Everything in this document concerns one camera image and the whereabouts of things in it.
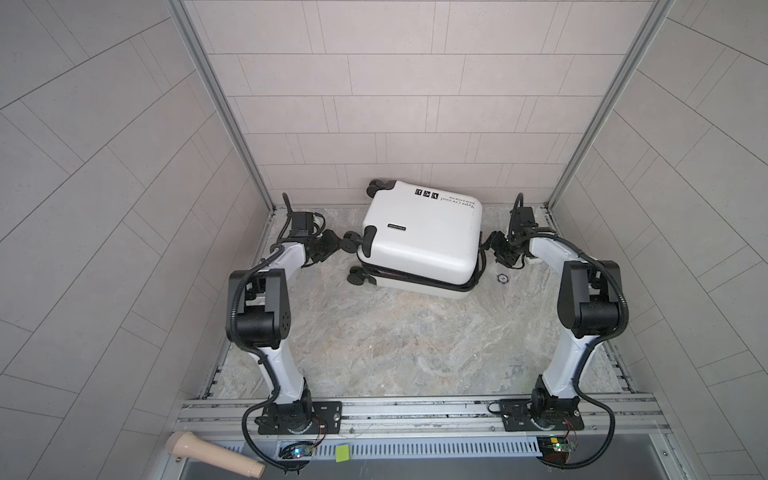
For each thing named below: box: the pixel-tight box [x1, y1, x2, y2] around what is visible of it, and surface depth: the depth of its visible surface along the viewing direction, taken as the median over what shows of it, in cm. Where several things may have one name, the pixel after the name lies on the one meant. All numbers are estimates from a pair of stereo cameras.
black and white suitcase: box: [340, 179, 486, 299], surface depth 87 cm
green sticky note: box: [335, 444, 351, 463], surface depth 66 cm
